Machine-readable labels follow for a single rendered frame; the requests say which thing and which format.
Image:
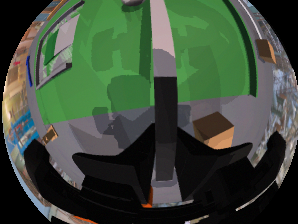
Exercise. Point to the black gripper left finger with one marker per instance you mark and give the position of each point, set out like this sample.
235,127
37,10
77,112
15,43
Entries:
134,165

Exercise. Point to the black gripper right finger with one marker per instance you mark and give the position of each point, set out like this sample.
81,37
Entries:
196,162

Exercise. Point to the green flat mat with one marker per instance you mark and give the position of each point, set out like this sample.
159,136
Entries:
112,59

